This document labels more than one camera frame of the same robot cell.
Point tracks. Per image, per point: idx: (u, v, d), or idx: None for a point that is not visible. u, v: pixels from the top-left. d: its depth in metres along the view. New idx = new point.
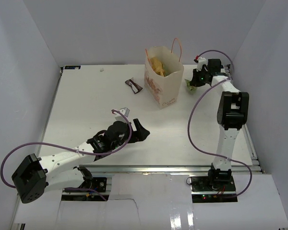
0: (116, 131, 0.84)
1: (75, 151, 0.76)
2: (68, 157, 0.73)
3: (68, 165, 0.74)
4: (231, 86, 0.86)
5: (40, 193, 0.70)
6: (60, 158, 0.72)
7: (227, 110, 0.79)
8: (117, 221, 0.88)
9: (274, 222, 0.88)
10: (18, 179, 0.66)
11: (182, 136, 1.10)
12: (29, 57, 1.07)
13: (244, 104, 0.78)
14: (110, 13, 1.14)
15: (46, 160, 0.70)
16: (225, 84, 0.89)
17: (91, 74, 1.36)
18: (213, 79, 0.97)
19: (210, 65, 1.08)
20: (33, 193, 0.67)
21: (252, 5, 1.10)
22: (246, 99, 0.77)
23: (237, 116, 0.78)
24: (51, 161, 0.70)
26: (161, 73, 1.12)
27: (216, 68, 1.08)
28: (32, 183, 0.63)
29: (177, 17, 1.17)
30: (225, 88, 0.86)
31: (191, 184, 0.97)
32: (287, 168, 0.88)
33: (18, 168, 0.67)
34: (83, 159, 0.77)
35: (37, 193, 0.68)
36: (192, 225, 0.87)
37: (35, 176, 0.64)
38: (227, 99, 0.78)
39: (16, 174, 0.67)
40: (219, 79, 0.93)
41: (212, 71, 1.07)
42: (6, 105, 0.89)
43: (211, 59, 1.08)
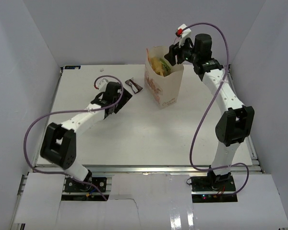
0: (115, 86, 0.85)
1: (87, 110, 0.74)
2: (83, 116, 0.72)
3: (87, 124, 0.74)
4: (232, 95, 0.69)
5: (74, 156, 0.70)
6: (78, 118, 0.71)
7: (231, 130, 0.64)
8: (118, 221, 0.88)
9: (274, 222, 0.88)
10: (49, 150, 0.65)
11: (181, 137, 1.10)
12: (29, 57, 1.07)
13: (248, 120, 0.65)
14: (110, 14, 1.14)
15: (66, 124, 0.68)
16: (224, 89, 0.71)
17: (91, 74, 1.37)
18: (205, 76, 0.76)
19: (201, 49, 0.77)
20: (68, 157, 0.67)
21: (252, 5, 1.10)
22: (252, 114, 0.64)
23: (241, 132, 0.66)
24: (71, 123, 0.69)
26: (161, 73, 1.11)
27: (208, 53, 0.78)
28: (66, 145, 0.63)
29: (177, 17, 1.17)
30: (225, 98, 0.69)
31: (191, 184, 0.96)
32: (287, 167, 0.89)
33: (44, 141, 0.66)
34: (97, 116, 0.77)
35: (72, 155, 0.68)
36: (192, 225, 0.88)
37: (65, 139, 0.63)
38: (231, 120, 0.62)
39: (44, 147, 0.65)
40: (214, 78, 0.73)
41: (203, 60, 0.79)
42: (5, 104, 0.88)
43: (203, 41, 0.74)
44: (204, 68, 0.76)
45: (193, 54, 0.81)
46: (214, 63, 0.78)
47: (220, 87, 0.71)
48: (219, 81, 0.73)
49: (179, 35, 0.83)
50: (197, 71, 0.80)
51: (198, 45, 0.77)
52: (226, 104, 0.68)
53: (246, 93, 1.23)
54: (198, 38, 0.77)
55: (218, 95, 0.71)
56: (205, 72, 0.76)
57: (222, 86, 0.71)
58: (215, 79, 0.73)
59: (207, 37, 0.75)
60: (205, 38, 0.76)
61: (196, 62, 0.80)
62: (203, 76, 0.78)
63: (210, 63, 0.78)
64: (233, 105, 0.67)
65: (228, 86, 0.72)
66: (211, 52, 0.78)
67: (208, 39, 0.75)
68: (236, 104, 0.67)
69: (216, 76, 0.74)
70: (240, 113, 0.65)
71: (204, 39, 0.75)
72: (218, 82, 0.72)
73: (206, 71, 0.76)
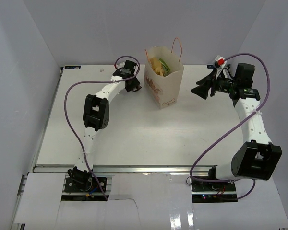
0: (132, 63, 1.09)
1: (113, 82, 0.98)
2: (111, 86, 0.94)
3: (112, 94, 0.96)
4: (260, 128, 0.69)
5: (108, 119, 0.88)
6: (108, 88, 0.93)
7: (247, 164, 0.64)
8: (118, 221, 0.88)
9: (274, 222, 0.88)
10: (90, 116, 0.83)
11: (181, 136, 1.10)
12: (29, 57, 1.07)
13: (270, 162, 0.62)
14: (110, 14, 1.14)
15: (100, 93, 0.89)
16: (253, 120, 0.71)
17: (91, 74, 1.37)
18: (238, 102, 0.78)
19: (242, 75, 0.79)
20: (105, 119, 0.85)
21: (252, 5, 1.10)
22: (277, 155, 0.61)
23: (258, 170, 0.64)
24: (102, 93, 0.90)
26: (160, 73, 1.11)
27: (248, 81, 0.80)
28: (102, 110, 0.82)
29: (177, 17, 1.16)
30: (251, 129, 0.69)
31: (191, 184, 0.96)
32: (287, 167, 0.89)
33: (84, 110, 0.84)
34: (118, 87, 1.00)
35: (107, 119, 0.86)
36: (192, 225, 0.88)
37: (102, 105, 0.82)
38: (250, 152, 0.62)
39: (85, 115, 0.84)
40: (247, 107, 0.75)
41: (241, 87, 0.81)
42: (5, 104, 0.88)
43: (245, 67, 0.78)
44: (241, 95, 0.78)
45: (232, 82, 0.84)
46: (253, 93, 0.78)
47: (250, 117, 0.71)
48: (251, 110, 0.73)
49: (220, 65, 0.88)
50: (233, 96, 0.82)
51: (238, 72, 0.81)
52: (251, 135, 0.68)
53: None
54: (240, 64, 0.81)
55: (246, 123, 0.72)
56: (240, 98, 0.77)
57: (252, 116, 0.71)
58: (248, 107, 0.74)
59: (249, 64, 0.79)
60: (247, 65, 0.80)
61: (233, 87, 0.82)
62: (236, 103, 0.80)
63: (248, 91, 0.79)
64: (258, 139, 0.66)
65: (260, 119, 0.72)
66: (252, 81, 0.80)
67: (250, 66, 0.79)
68: (262, 140, 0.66)
69: (249, 105, 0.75)
70: (264, 150, 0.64)
71: (245, 66, 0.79)
72: (249, 111, 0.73)
73: (241, 98, 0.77)
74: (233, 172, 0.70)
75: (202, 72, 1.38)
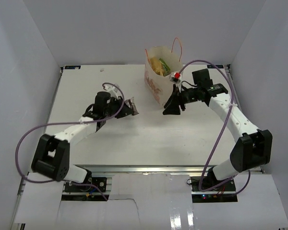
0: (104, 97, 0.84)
1: (80, 123, 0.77)
2: (76, 128, 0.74)
3: (78, 136, 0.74)
4: (244, 119, 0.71)
5: (67, 168, 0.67)
6: (72, 130, 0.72)
7: (249, 158, 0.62)
8: (117, 221, 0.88)
9: (274, 222, 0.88)
10: (42, 163, 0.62)
11: (181, 137, 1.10)
12: (29, 56, 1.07)
13: (266, 146, 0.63)
14: (110, 13, 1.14)
15: (60, 134, 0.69)
16: (234, 113, 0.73)
17: (92, 74, 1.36)
18: (212, 101, 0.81)
19: (201, 78, 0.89)
20: (63, 168, 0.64)
21: (252, 5, 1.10)
22: (270, 138, 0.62)
23: (259, 159, 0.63)
24: (65, 134, 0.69)
26: (161, 73, 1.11)
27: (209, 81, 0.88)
28: (59, 156, 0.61)
29: (177, 17, 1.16)
30: (237, 122, 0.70)
31: (191, 184, 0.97)
32: (287, 167, 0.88)
33: (36, 154, 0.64)
34: (89, 129, 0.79)
35: (65, 167, 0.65)
36: (192, 225, 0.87)
37: (59, 148, 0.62)
38: (248, 144, 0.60)
39: (36, 161, 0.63)
40: (222, 103, 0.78)
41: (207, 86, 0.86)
42: (5, 104, 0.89)
43: (199, 71, 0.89)
44: (209, 90, 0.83)
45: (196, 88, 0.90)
46: (219, 87, 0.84)
47: (230, 112, 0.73)
48: (227, 106, 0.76)
49: (177, 78, 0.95)
50: (204, 97, 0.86)
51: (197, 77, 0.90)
52: (240, 128, 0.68)
53: (246, 92, 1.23)
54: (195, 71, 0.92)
55: (229, 119, 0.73)
56: (211, 97, 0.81)
57: (232, 110, 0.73)
58: (223, 103, 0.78)
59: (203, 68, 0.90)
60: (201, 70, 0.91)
61: (199, 90, 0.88)
62: (210, 105, 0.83)
63: (215, 87, 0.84)
64: (246, 129, 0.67)
65: (238, 109, 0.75)
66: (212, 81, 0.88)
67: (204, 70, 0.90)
68: (250, 129, 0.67)
69: (223, 100, 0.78)
70: (256, 138, 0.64)
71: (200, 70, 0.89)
72: (227, 106, 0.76)
73: (212, 97, 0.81)
74: (236, 170, 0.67)
75: None
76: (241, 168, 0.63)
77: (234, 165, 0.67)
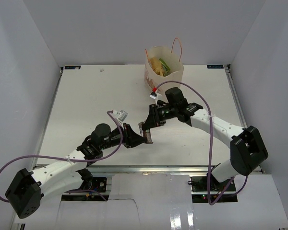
0: (101, 133, 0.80)
1: (66, 160, 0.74)
2: (59, 167, 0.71)
3: (60, 176, 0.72)
4: (226, 124, 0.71)
5: (37, 206, 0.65)
6: (53, 169, 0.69)
7: (248, 157, 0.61)
8: (117, 221, 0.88)
9: (274, 221, 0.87)
10: (11, 197, 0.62)
11: (181, 136, 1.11)
12: (28, 56, 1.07)
13: (258, 140, 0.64)
14: (110, 13, 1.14)
15: (38, 173, 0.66)
16: (217, 122, 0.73)
17: (91, 74, 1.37)
18: (192, 120, 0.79)
19: (176, 100, 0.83)
20: (30, 207, 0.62)
21: (252, 5, 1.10)
22: (258, 132, 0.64)
23: (258, 154, 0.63)
24: (43, 173, 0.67)
26: (161, 73, 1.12)
27: (183, 100, 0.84)
28: (26, 198, 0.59)
29: (177, 17, 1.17)
30: (223, 129, 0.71)
31: (191, 184, 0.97)
32: (287, 167, 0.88)
33: (11, 184, 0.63)
34: (76, 166, 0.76)
35: (33, 206, 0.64)
36: (192, 225, 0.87)
37: (30, 190, 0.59)
38: (241, 144, 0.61)
39: (9, 191, 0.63)
40: (202, 117, 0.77)
41: (183, 108, 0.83)
42: (5, 104, 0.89)
43: (174, 94, 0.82)
44: (188, 113, 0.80)
45: (173, 108, 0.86)
46: (195, 106, 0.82)
47: (212, 122, 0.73)
48: (208, 118, 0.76)
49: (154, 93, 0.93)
50: (183, 120, 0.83)
51: (171, 99, 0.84)
52: (229, 134, 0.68)
53: (246, 92, 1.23)
54: (169, 92, 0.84)
55: (214, 129, 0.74)
56: (190, 116, 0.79)
57: (212, 120, 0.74)
58: (203, 117, 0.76)
59: (175, 89, 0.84)
60: (174, 90, 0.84)
61: (177, 112, 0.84)
62: (192, 123, 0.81)
63: (190, 108, 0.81)
64: (234, 132, 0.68)
65: (218, 118, 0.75)
66: (186, 99, 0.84)
67: (176, 90, 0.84)
68: (236, 130, 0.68)
69: (202, 114, 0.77)
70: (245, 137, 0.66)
71: (174, 92, 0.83)
72: (207, 119, 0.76)
73: (191, 116, 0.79)
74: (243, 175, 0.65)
75: (202, 72, 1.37)
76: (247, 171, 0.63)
77: (239, 171, 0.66)
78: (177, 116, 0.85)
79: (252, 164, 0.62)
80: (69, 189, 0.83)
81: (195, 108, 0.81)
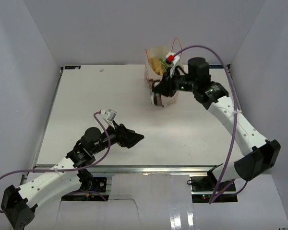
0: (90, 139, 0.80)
1: (54, 171, 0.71)
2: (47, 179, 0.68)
3: (50, 187, 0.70)
4: (251, 129, 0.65)
5: (31, 218, 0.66)
6: (40, 182, 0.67)
7: (256, 170, 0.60)
8: (117, 221, 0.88)
9: (274, 221, 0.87)
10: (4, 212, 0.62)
11: (181, 136, 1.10)
12: (28, 56, 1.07)
13: (274, 155, 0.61)
14: (110, 13, 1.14)
15: (26, 188, 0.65)
16: (240, 121, 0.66)
17: (91, 74, 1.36)
18: (213, 107, 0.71)
19: (199, 74, 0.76)
20: (23, 220, 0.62)
21: (252, 5, 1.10)
22: (279, 149, 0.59)
23: (266, 167, 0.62)
24: (30, 188, 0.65)
26: (160, 73, 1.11)
27: (207, 76, 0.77)
28: (15, 215, 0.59)
29: (177, 17, 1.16)
30: (245, 134, 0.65)
31: (191, 184, 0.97)
32: (287, 167, 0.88)
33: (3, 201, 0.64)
34: (66, 176, 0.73)
35: (28, 219, 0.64)
36: (192, 225, 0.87)
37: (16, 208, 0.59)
38: (258, 160, 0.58)
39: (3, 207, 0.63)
40: (226, 109, 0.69)
41: (204, 87, 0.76)
42: (5, 104, 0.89)
43: (199, 66, 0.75)
44: (210, 95, 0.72)
45: (191, 81, 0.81)
46: (219, 88, 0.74)
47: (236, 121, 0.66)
48: (232, 113, 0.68)
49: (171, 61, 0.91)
50: (201, 99, 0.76)
51: (194, 71, 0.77)
52: (249, 142, 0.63)
53: (246, 92, 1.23)
54: (192, 63, 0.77)
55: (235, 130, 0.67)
56: (212, 102, 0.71)
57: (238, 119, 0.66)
58: (227, 110, 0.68)
59: (202, 61, 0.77)
60: (199, 62, 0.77)
61: (197, 90, 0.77)
62: (209, 109, 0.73)
63: (214, 88, 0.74)
64: (255, 143, 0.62)
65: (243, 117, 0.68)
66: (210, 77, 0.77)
67: (203, 63, 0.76)
68: (258, 140, 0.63)
69: (227, 106, 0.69)
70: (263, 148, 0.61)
71: (199, 64, 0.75)
72: (231, 114, 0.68)
73: (213, 102, 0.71)
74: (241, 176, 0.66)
75: None
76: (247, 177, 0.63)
77: (237, 171, 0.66)
78: (195, 93, 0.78)
79: (256, 174, 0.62)
80: (70, 191, 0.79)
81: (220, 91, 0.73)
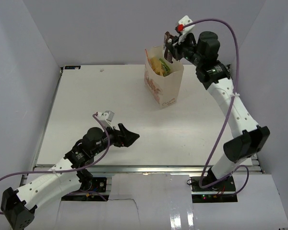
0: (92, 138, 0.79)
1: (53, 172, 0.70)
2: (45, 181, 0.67)
3: (48, 189, 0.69)
4: (245, 113, 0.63)
5: (31, 219, 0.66)
6: (38, 184, 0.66)
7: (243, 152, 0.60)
8: (117, 220, 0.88)
9: (274, 221, 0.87)
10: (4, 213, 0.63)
11: (181, 136, 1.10)
12: (29, 56, 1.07)
13: (262, 142, 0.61)
14: (110, 13, 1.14)
15: (24, 190, 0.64)
16: (235, 105, 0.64)
17: (91, 74, 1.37)
18: (212, 87, 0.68)
19: (207, 52, 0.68)
20: (22, 222, 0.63)
21: (252, 5, 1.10)
22: (268, 136, 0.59)
23: (252, 151, 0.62)
24: (29, 189, 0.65)
26: (160, 73, 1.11)
27: (214, 55, 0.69)
28: (14, 217, 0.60)
29: (177, 17, 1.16)
30: (238, 117, 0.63)
31: (191, 184, 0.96)
32: (287, 167, 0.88)
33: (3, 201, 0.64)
34: (64, 177, 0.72)
35: (28, 220, 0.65)
36: (192, 225, 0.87)
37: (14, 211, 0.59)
38: (246, 144, 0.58)
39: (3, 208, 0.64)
40: (224, 91, 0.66)
41: (207, 66, 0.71)
42: (6, 104, 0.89)
43: (210, 45, 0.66)
44: (212, 77, 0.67)
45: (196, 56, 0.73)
46: (222, 70, 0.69)
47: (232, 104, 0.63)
48: (229, 95, 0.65)
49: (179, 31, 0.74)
50: (201, 77, 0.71)
51: (202, 48, 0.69)
52: (241, 125, 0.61)
53: (246, 92, 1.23)
54: (202, 39, 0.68)
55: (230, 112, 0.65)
56: (212, 83, 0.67)
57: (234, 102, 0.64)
58: (225, 92, 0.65)
59: (214, 39, 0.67)
60: (211, 39, 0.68)
61: (198, 68, 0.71)
62: (208, 86, 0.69)
63: (217, 69, 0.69)
64: (247, 127, 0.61)
65: (240, 100, 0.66)
66: (218, 56, 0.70)
67: (215, 41, 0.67)
68: (250, 125, 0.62)
69: (226, 88, 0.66)
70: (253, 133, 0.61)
71: (210, 42, 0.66)
72: (229, 96, 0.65)
73: (213, 82, 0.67)
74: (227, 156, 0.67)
75: None
76: (233, 158, 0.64)
77: (226, 154, 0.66)
78: (197, 70, 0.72)
79: (241, 156, 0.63)
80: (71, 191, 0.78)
81: (222, 73, 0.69)
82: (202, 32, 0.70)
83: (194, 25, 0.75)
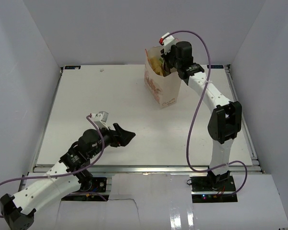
0: (88, 141, 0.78)
1: (47, 177, 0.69)
2: (40, 187, 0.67)
3: (44, 193, 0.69)
4: (218, 92, 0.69)
5: (31, 222, 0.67)
6: (33, 189, 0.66)
7: (222, 128, 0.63)
8: (117, 220, 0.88)
9: (274, 221, 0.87)
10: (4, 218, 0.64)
11: (181, 136, 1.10)
12: (28, 56, 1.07)
13: (238, 115, 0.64)
14: (110, 13, 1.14)
15: (19, 196, 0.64)
16: (210, 88, 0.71)
17: (91, 74, 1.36)
18: (190, 80, 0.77)
19: (183, 56, 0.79)
20: (22, 225, 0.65)
21: (252, 5, 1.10)
22: (241, 109, 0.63)
23: (232, 127, 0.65)
24: (24, 196, 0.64)
26: (160, 73, 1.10)
27: (190, 58, 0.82)
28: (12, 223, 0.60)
29: (177, 17, 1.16)
30: (212, 97, 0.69)
31: (191, 184, 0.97)
32: (287, 167, 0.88)
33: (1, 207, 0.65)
34: (60, 181, 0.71)
35: (28, 224, 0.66)
36: (192, 225, 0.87)
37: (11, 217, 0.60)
38: (220, 117, 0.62)
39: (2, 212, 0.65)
40: (199, 80, 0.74)
41: (186, 65, 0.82)
42: (5, 104, 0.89)
43: (184, 49, 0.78)
44: (188, 72, 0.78)
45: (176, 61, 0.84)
46: (197, 67, 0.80)
47: (205, 87, 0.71)
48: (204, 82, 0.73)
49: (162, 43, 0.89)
50: (182, 76, 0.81)
51: (178, 52, 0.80)
52: (214, 102, 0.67)
53: (246, 92, 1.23)
54: (177, 46, 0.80)
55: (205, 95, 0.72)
56: (189, 76, 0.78)
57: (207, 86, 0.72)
58: (200, 81, 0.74)
59: (186, 44, 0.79)
60: (184, 44, 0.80)
61: (179, 69, 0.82)
62: (188, 81, 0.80)
63: (192, 67, 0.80)
64: (221, 103, 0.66)
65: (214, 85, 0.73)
66: (193, 58, 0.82)
67: (187, 46, 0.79)
68: (224, 101, 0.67)
69: (200, 78, 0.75)
70: (228, 109, 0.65)
71: (184, 47, 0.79)
72: (202, 83, 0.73)
73: (190, 76, 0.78)
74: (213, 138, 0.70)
75: None
76: (217, 138, 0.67)
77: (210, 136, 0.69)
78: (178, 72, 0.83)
79: (223, 134, 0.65)
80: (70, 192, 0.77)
81: (197, 69, 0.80)
82: (178, 42, 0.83)
83: (172, 37, 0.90)
